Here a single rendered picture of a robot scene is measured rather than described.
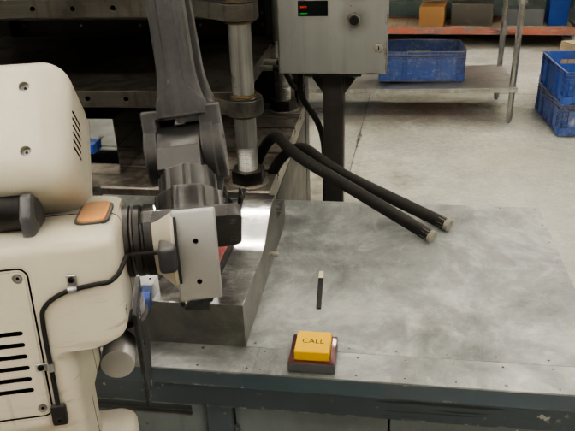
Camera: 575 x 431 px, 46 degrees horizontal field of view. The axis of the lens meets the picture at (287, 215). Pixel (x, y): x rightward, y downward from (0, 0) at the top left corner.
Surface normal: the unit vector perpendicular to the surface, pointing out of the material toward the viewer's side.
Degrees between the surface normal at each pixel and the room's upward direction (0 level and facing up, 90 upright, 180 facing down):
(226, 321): 90
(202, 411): 90
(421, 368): 0
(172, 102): 69
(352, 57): 90
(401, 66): 92
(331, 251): 0
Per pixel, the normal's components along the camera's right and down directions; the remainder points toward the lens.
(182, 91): 0.04, 0.10
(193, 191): 0.25, -0.47
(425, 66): -0.12, 0.49
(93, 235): 0.12, -0.81
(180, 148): -0.04, -0.44
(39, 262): 0.15, 0.31
